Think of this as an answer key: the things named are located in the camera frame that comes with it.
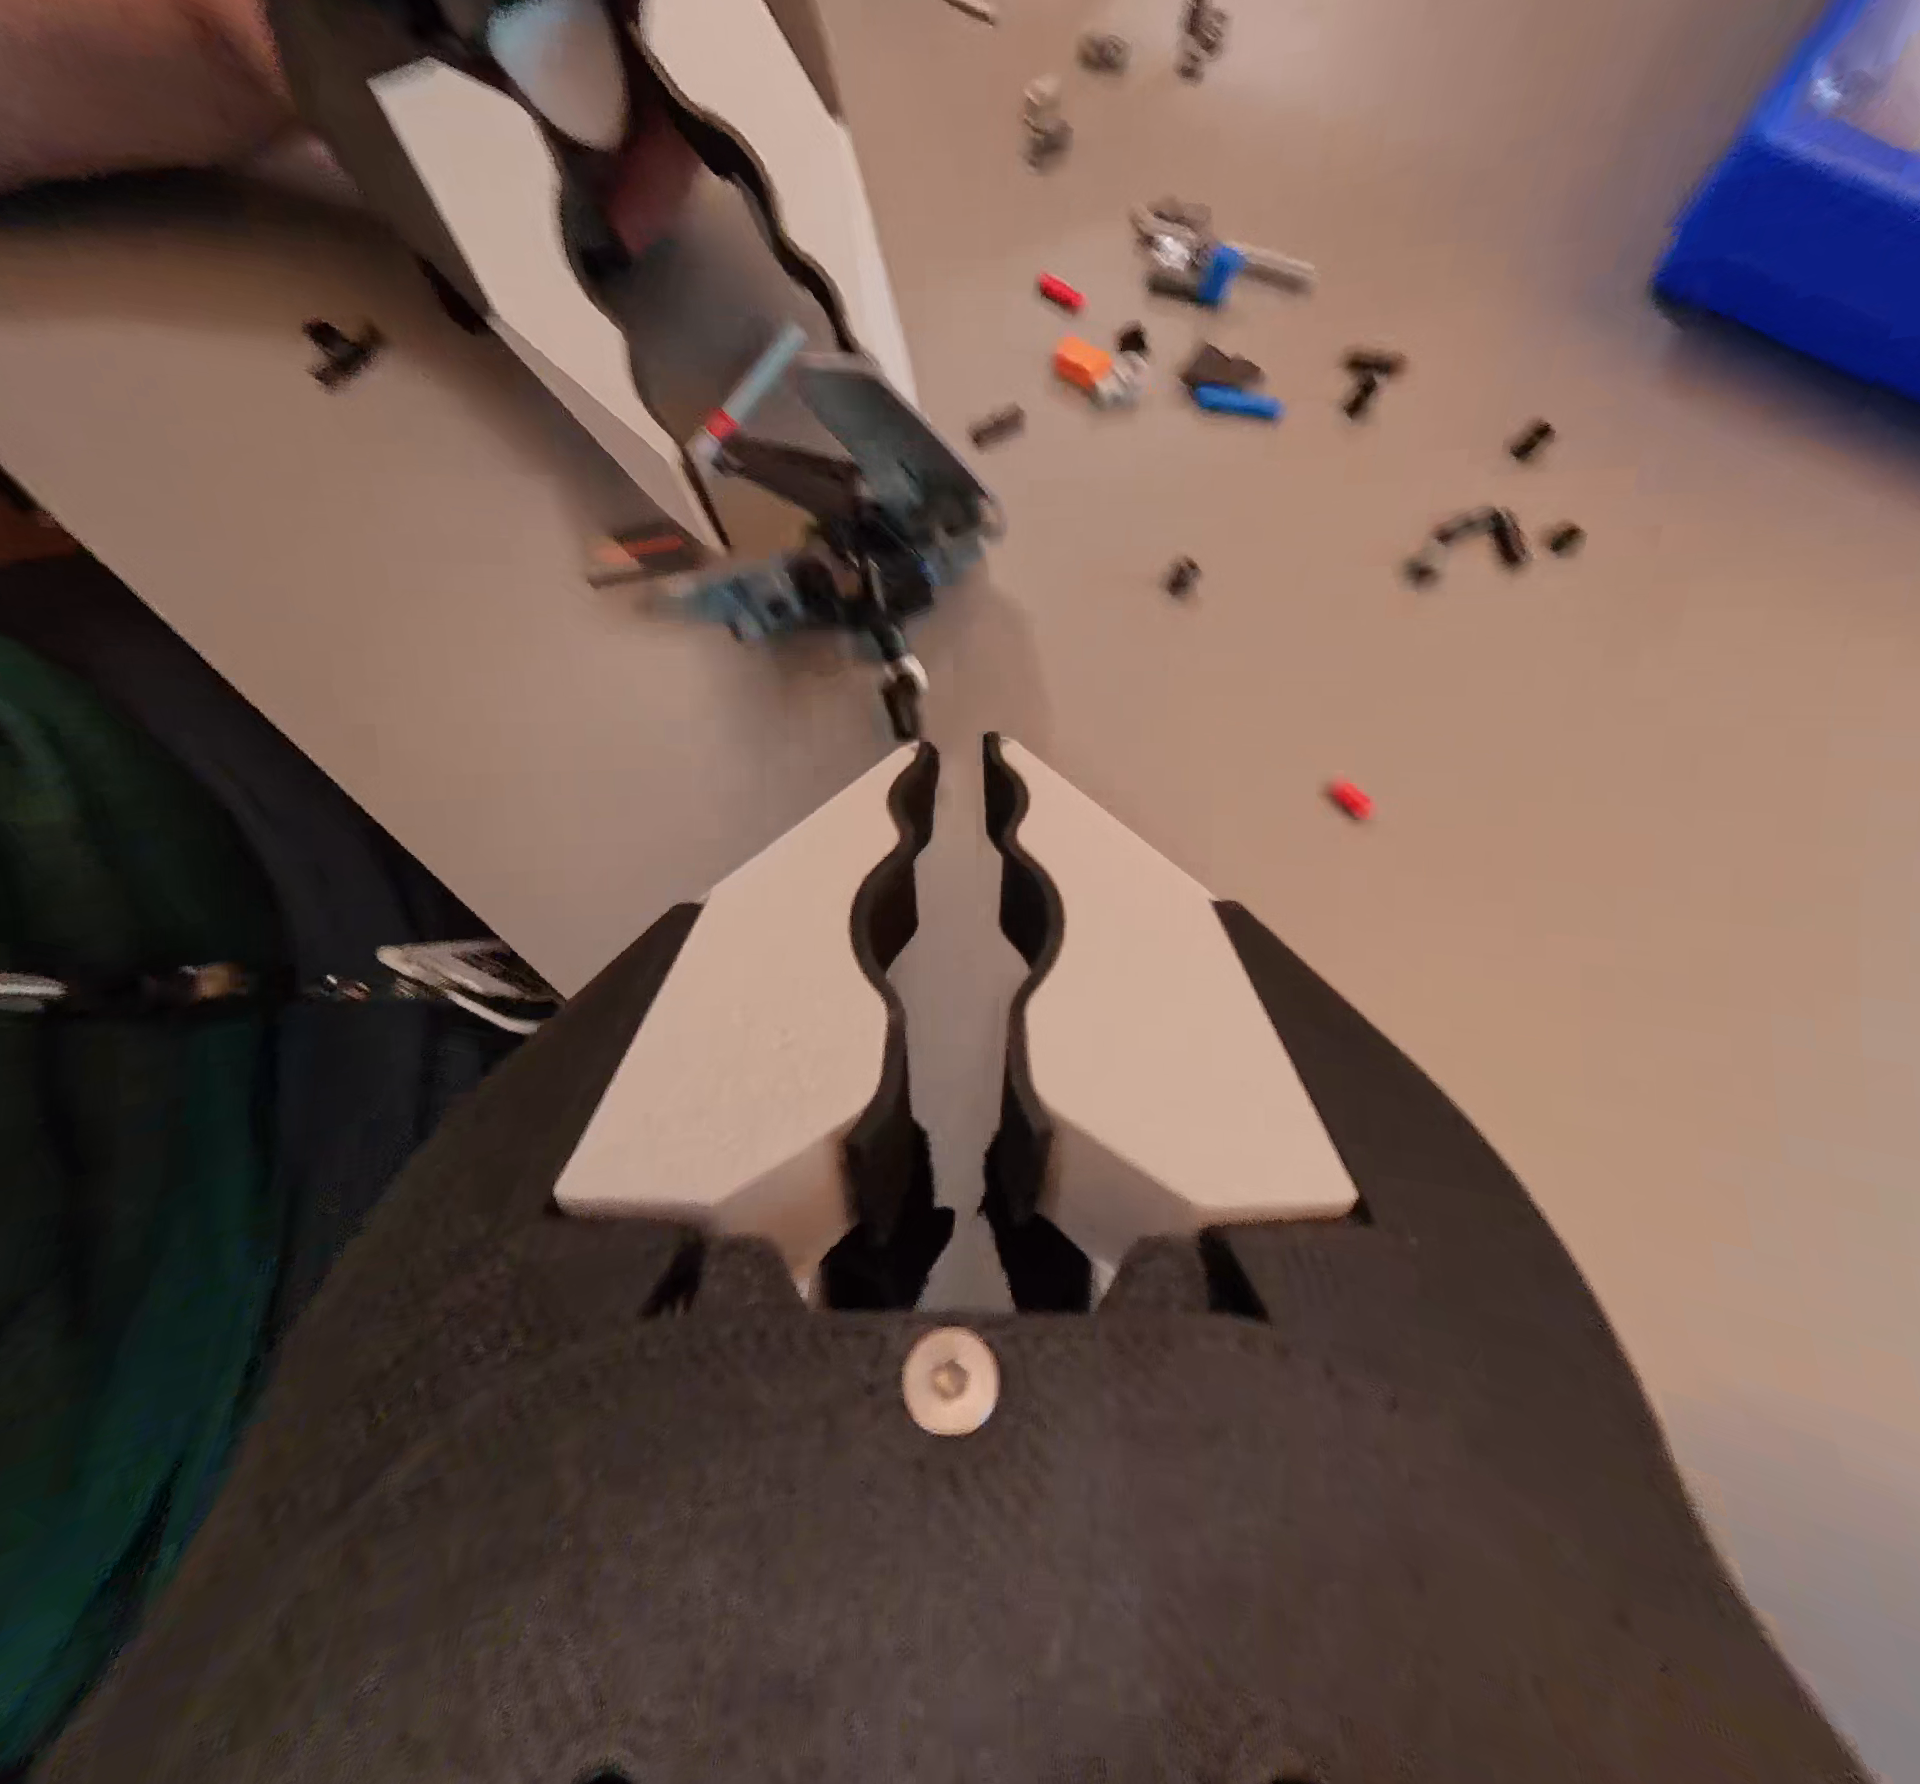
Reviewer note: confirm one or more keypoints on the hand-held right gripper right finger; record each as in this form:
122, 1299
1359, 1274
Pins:
1185, 1065

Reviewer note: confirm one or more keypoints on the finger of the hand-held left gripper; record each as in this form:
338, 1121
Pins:
510, 271
779, 120

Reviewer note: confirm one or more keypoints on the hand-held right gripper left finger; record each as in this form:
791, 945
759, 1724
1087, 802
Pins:
718, 1065

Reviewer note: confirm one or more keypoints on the black lego T connector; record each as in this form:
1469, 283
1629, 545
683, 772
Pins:
340, 346

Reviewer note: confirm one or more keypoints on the grey lego axle red bush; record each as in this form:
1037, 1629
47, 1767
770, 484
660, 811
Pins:
740, 398

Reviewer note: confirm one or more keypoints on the grey lego wing assembly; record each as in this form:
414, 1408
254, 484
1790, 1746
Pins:
885, 462

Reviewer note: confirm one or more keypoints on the person's left forearm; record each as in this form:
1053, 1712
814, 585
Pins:
122, 30

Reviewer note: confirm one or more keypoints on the short grey lego axle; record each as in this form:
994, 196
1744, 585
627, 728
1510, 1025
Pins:
972, 2

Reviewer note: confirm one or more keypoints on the red lego pin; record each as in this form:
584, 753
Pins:
1356, 802
1065, 292

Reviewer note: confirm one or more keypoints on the small grey lego block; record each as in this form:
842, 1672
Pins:
1103, 53

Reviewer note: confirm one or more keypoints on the orange lego piece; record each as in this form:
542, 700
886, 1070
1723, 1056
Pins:
1087, 361

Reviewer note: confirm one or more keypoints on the dark grey lego double connector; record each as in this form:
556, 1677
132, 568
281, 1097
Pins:
1198, 30

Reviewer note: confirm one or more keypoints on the light grey lego axle connector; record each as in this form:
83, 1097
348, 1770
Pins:
1126, 379

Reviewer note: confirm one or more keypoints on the grey lego axle blue assembly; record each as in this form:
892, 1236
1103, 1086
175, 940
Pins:
1198, 254

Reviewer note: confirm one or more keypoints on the black lego wedge piece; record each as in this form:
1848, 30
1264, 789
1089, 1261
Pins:
1220, 369

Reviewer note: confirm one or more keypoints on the blue lego long pin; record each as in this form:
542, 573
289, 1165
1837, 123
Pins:
1240, 402

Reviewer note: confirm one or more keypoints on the black lego beam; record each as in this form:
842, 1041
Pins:
1480, 531

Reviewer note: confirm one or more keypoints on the black lego long pin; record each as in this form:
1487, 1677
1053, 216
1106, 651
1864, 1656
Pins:
1363, 379

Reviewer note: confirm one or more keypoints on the grey tile orange line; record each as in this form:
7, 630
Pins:
649, 554

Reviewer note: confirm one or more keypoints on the blue plastic bin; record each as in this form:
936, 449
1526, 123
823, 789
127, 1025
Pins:
1804, 196

